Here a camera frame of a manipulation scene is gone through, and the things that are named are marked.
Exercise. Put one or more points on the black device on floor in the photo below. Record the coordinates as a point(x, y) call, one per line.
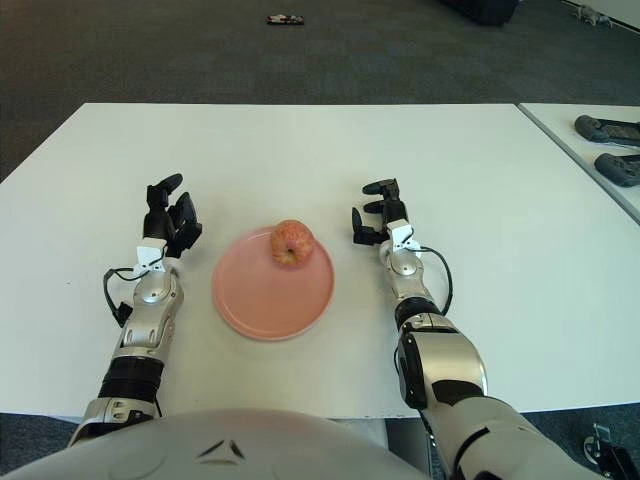
point(607, 442)

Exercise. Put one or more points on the grey handheld controller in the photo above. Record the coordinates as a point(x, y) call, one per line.
point(617, 170)
point(605, 129)

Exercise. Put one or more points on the small grey floor clutter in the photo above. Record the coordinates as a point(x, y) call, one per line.
point(592, 14)

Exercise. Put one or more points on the small red black floor item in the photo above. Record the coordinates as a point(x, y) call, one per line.
point(285, 20)

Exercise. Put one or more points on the silver robot torso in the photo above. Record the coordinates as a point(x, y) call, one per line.
point(200, 445)

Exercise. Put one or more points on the red yellow apple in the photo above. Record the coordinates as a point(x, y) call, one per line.
point(292, 244)

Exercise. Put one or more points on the pink round plate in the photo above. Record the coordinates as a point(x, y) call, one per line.
point(272, 292)

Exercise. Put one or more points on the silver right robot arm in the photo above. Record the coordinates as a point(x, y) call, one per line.
point(440, 340)

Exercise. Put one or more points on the dark bulky floor object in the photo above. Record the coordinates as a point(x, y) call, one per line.
point(480, 11)

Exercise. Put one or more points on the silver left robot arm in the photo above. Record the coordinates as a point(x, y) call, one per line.
point(145, 315)

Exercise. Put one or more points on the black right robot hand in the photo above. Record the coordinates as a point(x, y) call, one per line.
point(390, 215)

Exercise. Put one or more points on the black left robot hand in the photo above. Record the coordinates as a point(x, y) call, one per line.
point(162, 225)

